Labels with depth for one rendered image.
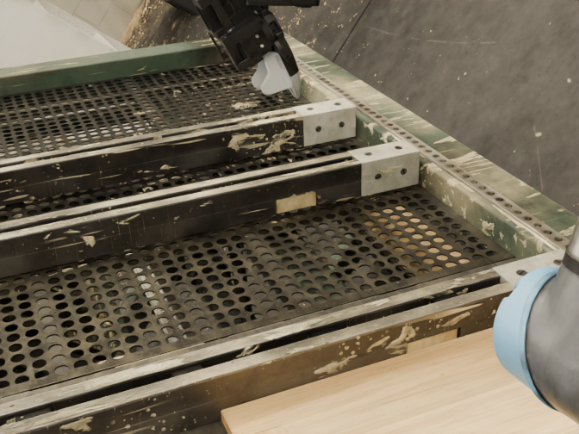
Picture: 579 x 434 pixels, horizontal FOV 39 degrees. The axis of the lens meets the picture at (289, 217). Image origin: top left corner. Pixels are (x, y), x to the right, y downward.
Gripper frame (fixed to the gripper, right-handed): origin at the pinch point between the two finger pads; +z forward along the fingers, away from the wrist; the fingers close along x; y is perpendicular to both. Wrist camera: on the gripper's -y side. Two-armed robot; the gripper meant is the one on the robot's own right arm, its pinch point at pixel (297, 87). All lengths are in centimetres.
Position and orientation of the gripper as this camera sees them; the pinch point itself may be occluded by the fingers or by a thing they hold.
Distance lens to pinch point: 121.8
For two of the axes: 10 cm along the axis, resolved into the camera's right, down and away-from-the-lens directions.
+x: 4.0, 4.1, -8.2
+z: 4.2, 7.1, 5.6
